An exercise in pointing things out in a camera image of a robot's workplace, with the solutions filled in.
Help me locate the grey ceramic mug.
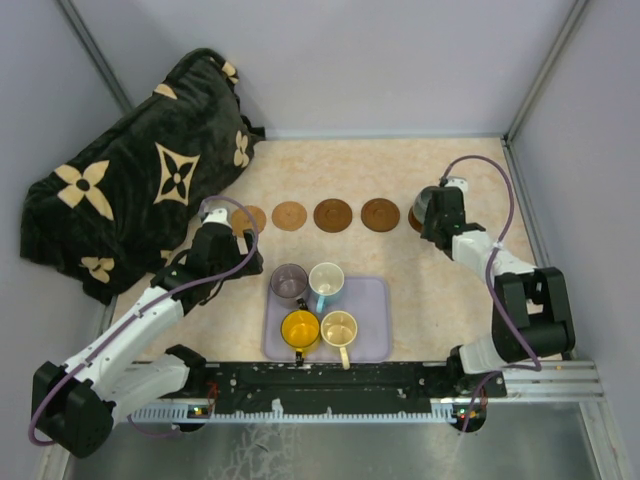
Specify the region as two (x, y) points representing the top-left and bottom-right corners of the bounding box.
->
(411, 186), (436, 225)

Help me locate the dark wooden coaster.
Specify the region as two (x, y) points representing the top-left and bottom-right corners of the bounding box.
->
(313, 198), (353, 233)
(361, 198), (400, 233)
(407, 208), (423, 234)

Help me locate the woven rattan coaster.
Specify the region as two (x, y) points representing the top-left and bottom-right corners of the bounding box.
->
(272, 201), (307, 232)
(231, 205), (267, 237)

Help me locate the purple glass mug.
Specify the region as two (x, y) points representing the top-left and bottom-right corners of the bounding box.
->
(269, 263), (309, 309)

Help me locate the white light blue mug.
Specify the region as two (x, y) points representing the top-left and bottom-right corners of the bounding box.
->
(309, 262), (345, 313)

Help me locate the cream ceramic mug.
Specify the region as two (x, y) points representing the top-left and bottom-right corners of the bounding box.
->
(320, 310), (358, 370)

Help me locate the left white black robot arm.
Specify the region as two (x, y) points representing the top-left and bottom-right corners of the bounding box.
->
(27, 216), (263, 458)

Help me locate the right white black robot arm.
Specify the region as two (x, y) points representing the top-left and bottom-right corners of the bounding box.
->
(412, 186), (576, 396)

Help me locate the black floral plush blanket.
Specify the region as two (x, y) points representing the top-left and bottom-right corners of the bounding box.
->
(20, 48), (265, 303)

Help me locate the lavender plastic tray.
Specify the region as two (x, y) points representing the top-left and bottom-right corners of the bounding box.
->
(262, 276), (392, 363)

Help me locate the yellow glass mug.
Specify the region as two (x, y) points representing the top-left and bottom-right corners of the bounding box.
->
(280, 309), (321, 367)

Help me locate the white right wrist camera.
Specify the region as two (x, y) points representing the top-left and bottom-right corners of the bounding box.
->
(441, 176), (469, 194)

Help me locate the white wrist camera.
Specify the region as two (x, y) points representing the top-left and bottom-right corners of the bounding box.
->
(441, 176), (469, 194)
(200, 207), (231, 229)

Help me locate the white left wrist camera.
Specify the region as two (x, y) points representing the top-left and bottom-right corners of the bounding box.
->
(200, 207), (231, 229)

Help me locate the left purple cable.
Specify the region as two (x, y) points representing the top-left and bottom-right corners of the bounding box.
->
(27, 195), (260, 445)

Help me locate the purple cable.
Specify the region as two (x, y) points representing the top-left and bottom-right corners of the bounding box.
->
(439, 154), (543, 434)
(27, 195), (260, 445)

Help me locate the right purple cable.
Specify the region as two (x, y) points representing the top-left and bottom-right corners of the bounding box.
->
(439, 154), (543, 434)

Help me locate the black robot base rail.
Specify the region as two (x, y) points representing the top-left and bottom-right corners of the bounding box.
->
(149, 360), (507, 416)

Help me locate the white perforated cable duct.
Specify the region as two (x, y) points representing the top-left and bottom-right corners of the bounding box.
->
(131, 402), (459, 424)

